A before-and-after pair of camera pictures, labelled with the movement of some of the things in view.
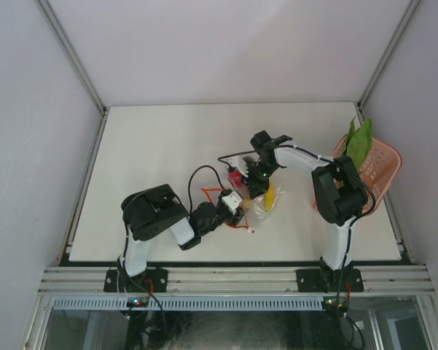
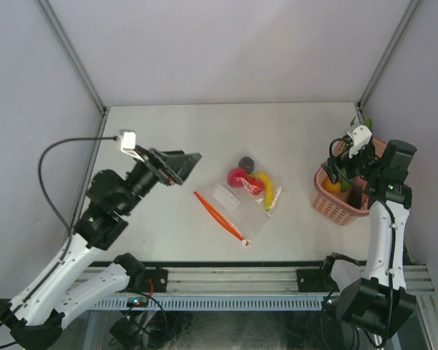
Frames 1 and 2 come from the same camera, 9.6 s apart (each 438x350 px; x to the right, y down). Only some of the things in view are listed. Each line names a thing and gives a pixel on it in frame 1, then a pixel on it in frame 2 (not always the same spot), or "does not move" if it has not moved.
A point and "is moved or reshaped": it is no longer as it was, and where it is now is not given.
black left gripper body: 231,219 -> 167,174
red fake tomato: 236,178 does not move
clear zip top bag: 257,208 is moved or reshaped
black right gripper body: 259,176 -> 361,164
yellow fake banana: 270,197 does not move
